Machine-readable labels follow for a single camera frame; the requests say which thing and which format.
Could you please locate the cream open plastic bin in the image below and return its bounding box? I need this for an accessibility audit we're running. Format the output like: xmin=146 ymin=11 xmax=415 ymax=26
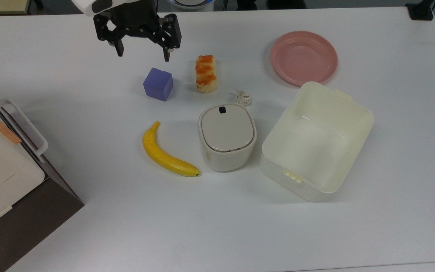
xmin=260 ymin=81 xmax=375 ymax=203

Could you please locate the light wooden board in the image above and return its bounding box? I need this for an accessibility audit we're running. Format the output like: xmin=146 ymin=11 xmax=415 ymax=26
xmin=0 ymin=0 xmax=33 ymax=15

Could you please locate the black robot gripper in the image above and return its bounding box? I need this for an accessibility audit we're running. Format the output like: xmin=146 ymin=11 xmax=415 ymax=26
xmin=93 ymin=0 xmax=182 ymax=62

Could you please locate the purple foam cube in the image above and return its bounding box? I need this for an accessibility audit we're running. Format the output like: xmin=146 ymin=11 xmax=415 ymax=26
xmin=143 ymin=67 xmax=174 ymax=102

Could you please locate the dark brown wooden box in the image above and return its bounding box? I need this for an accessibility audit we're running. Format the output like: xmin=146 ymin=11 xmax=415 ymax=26
xmin=0 ymin=82 xmax=85 ymax=272

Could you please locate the small crumpled white paper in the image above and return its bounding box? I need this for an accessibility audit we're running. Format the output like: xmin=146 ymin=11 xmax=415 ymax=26
xmin=235 ymin=89 xmax=252 ymax=107

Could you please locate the white drawer handle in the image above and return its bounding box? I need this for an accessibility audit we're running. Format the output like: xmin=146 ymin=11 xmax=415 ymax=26
xmin=0 ymin=99 xmax=49 ymax=164

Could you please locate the orange tape strip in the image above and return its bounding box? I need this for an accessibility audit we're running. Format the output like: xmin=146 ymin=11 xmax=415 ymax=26
xmin=0 ymin=111 xmax=22 ymax=145

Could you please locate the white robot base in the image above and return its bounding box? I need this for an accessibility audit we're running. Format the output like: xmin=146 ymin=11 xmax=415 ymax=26
xmin=166 ymin=0 xmax=215 ymax=10

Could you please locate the black clamp mount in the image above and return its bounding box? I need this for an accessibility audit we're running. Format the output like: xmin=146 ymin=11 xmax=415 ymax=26
xmin=405 ymin=0 xmax=435 ymax=21

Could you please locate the pink round plate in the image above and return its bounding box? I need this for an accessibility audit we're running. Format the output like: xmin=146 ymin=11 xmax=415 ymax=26
xmin=270 ymin=31 xmax=338 ymax=87

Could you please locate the yellow banana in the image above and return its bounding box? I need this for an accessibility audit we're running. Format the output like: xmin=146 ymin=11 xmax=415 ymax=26
xmin=142 ymin=121 xmax=201 ymax=178

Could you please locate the orange glazed bread loaf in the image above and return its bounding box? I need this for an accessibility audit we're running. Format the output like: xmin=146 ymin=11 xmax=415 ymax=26
xmin=196 ymin=55 xmax=218 ymax=93

